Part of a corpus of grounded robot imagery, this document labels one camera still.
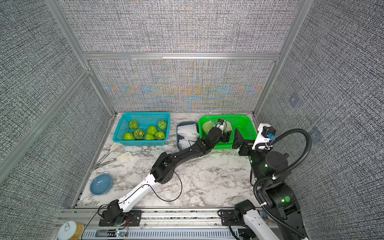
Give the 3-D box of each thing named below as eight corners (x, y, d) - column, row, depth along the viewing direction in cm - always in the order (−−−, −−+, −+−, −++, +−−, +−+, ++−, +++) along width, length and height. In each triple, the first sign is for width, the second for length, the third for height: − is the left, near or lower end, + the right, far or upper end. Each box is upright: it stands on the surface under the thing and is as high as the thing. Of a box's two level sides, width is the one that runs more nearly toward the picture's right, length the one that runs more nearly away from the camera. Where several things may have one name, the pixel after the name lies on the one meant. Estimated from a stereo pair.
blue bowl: (90, 195, 83) (85, 192, 79) (97, 176, 89) (93, 173, 86) (110, 195, 83) (106, 192, 79) (116, 176, 89) (113, 173, 86)
